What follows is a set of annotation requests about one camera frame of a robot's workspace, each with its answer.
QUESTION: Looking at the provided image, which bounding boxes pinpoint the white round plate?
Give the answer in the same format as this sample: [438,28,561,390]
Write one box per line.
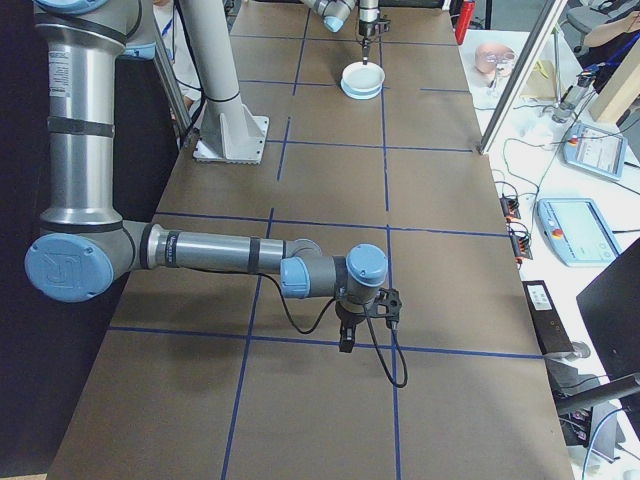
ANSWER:
[340,61,388,90]

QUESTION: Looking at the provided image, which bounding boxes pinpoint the light blue round plate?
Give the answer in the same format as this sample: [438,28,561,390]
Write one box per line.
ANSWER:
[342,82,385,102]

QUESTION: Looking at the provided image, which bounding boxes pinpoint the clear glass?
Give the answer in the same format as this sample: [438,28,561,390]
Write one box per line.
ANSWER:
[487,52,516,96]

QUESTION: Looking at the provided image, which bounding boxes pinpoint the gray slanted support column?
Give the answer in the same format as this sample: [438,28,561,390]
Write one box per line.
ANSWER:
[174,0,247,161]

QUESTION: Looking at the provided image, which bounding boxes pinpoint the person in white coat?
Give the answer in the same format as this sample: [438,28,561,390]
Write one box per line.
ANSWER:
[152,0,206,119]

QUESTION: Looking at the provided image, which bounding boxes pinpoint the black box with white label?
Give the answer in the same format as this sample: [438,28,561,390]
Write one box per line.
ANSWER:
[521,279,577,359]

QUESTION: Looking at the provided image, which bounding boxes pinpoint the silver cylindrical device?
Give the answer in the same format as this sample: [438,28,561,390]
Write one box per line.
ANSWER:
[551,69,595,125]

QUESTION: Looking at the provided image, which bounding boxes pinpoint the gray office chair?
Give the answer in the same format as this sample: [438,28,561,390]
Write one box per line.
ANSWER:
[567,0,619,56]

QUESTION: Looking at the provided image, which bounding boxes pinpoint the light blue teach pendant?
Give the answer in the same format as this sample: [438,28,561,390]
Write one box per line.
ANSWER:
[536,197,625,269]
[560,119,630,182]

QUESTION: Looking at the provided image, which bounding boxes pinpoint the person in dark clothes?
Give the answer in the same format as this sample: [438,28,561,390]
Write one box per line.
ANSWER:
[589,0,640,89]

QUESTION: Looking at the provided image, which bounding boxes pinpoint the beige wooden board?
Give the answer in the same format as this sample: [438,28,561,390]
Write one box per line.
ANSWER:
[589,49,640,125]

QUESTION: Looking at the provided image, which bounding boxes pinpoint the black monitor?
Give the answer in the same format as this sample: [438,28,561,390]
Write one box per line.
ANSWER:
[574,243,640,382]

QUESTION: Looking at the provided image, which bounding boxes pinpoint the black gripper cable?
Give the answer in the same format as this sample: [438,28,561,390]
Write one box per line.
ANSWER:
[257,272,342,335]

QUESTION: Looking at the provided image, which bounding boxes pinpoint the black camera cable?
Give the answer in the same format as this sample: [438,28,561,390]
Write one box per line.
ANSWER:
[364,304,410,389]

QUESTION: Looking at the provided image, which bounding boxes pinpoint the white square base plate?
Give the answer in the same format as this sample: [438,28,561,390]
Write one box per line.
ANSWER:
[192,113,270,165]

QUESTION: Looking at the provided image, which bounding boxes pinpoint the aluminium frame post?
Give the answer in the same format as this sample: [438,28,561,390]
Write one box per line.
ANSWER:
[472,0,571,155]

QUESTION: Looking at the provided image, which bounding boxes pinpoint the aluminium frame bar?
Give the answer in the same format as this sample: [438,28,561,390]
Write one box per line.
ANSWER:
[148,27,195,149]

